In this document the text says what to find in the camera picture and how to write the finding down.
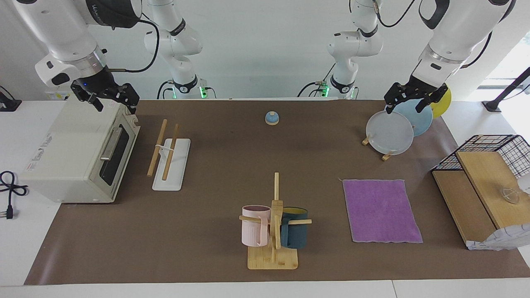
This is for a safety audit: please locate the black base cable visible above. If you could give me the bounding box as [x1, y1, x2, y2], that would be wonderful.
[297, 82, 328, 98]
[157, 80, 174, 100]

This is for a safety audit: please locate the grey plate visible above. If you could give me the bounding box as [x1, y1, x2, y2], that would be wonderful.
[366, 111, 414, 156]

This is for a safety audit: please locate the white patterned cloth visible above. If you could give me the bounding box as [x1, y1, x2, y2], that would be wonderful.
[466, 223, 530, 251]

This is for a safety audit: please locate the black power cord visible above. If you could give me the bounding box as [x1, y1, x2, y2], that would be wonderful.
[0, 171, 29, 220]

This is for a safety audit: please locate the dark teal mug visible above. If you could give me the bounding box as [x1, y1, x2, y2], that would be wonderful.
[280, 207, 308, 249]

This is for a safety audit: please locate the black wire basket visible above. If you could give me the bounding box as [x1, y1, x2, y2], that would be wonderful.
[431, 135, 530, 178]

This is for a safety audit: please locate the white wooden-bar towel rack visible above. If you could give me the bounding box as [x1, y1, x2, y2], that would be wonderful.
[147, 119, 191, 191]

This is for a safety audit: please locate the wooden plate rack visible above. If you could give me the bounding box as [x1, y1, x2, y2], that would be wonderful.
[362, 135, 393, 161]

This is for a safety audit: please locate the wooden box shelf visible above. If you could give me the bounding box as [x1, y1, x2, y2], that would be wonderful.
[432, 151, 530, 249]

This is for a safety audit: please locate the pink mug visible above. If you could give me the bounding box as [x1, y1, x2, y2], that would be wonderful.
[242, 205, 272, 247]

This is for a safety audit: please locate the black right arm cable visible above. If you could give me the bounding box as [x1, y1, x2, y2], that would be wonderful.
[106, 12, 160, 73]

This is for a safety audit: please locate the wooden mug tree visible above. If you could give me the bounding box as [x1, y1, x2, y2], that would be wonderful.
[239, 172, 312, 270]

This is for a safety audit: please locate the clear glass piece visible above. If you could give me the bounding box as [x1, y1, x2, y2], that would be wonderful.
[499, 186, 520, 204]

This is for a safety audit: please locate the light blue plate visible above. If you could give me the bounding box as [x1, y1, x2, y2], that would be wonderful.
[391, 99, 434, 137]

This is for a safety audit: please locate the purple and grey towel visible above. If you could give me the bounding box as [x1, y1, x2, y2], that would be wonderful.
[342, 179, 423, 243]

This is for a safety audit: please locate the cream toaster oven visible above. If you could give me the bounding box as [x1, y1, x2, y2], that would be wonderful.
[20, 99, 140, 204]

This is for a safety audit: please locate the brown table mat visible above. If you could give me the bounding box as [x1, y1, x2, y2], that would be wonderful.
[24, 99, 530, 285]

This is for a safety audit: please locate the yellow plate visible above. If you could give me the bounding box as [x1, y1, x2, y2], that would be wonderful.
[430, 85, 452, 118]

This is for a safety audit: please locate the black desk clamp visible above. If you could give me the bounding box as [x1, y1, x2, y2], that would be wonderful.
[0, 86, 22, 112]

